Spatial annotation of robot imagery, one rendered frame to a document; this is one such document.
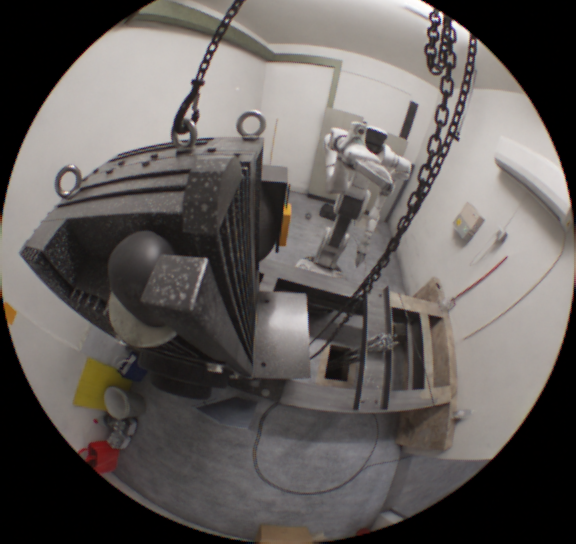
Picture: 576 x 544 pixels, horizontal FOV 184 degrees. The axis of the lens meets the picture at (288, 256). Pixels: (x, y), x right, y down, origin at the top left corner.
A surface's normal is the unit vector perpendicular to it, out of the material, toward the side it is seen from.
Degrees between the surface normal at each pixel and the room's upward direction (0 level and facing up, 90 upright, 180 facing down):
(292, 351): 0
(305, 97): 90
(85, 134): 90
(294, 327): 0
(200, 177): 38
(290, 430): 0
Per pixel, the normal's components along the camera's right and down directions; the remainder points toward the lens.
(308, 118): -0.25, 0.70
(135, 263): 0.40, -0.42
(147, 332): 0.12, -0.66
